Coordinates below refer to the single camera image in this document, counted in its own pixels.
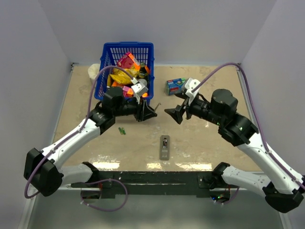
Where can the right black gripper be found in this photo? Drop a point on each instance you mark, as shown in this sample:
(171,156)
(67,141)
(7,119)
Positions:
(177,113)

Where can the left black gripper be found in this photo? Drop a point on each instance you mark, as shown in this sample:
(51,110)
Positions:
(144,112)

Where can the grey remote control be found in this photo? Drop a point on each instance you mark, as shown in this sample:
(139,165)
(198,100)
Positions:
(164,153)

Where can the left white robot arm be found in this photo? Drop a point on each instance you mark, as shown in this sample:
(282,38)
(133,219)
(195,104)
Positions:
(44,168)

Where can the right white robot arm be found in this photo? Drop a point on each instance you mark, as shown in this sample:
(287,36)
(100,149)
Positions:
(280,185)

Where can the sponge pack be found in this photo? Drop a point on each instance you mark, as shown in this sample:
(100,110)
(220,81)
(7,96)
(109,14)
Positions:
(173,86)

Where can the dark sauce bottle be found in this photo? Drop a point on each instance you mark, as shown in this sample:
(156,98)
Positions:
(143,73)

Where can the yellow chips bag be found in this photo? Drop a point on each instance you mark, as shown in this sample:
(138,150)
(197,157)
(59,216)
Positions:
(121,77)

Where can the pink orange snack box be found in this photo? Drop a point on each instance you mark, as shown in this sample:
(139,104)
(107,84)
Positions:
(128,61)

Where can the white paper roll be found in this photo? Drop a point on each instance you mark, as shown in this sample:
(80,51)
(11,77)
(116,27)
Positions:
(93,70)

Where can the blue plastic basket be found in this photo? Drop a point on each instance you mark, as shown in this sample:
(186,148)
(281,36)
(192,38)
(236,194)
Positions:
(137,58)

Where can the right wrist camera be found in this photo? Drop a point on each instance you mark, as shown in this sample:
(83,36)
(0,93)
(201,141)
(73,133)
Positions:
(191,89)

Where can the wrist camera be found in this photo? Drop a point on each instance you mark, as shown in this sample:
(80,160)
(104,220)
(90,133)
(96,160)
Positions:
(191,89)
(139,87)

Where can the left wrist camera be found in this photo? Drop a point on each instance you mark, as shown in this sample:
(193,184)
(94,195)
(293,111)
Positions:
(139,87)

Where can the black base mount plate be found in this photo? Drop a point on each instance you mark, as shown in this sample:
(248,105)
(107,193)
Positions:
(199,184)

